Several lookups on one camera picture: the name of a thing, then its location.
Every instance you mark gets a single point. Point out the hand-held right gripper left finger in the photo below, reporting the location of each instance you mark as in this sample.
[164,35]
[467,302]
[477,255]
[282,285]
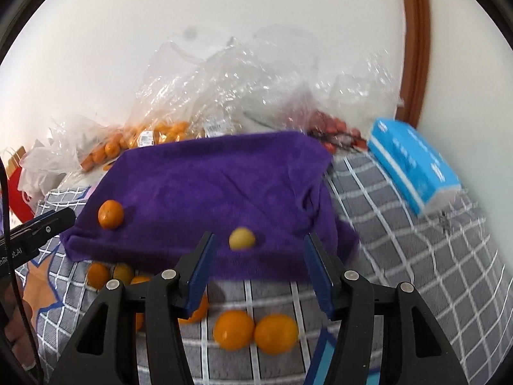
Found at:
[204,268]

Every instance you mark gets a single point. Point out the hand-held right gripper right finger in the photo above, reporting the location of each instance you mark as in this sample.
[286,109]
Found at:
[320,276]

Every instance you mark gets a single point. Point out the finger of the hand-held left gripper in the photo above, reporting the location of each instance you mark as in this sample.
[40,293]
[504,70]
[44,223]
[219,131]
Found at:
[48,226]

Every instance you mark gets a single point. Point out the purple towel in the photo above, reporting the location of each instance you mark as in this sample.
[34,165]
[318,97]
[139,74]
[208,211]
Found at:
[220,184]

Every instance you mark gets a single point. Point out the person's left hand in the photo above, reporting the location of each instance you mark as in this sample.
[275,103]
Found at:
[20,325]

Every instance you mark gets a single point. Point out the red paper bag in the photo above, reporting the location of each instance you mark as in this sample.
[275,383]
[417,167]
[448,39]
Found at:
[16,196]

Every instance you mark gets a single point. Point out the white plastic bag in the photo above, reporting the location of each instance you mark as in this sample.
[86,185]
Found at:
[40,168]

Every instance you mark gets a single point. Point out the small dull yellow fruit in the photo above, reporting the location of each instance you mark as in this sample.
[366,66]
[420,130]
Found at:
[123,272]

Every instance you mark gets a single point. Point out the grey checked bed sheet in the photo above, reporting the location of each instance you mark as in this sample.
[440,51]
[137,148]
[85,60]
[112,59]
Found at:
[400,256]

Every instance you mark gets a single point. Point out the heap of bagged small oranges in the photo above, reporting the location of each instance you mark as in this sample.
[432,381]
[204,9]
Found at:
[106,150]
[172,131]

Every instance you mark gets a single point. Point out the white price label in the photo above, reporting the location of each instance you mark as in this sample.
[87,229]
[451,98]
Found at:
[214,128]
[146,138]

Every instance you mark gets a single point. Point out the blue tissue pack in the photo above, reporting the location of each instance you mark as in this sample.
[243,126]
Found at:
[412,164]

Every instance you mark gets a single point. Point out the heap of bagged red tomatoes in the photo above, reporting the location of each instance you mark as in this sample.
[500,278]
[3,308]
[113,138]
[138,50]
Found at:
[340,130]

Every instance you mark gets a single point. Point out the large clear plastic bag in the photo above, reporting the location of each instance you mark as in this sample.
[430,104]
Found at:
[320,80]

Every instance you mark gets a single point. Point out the brown wooden door frame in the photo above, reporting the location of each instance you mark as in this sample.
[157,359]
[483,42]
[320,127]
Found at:
[419,48]

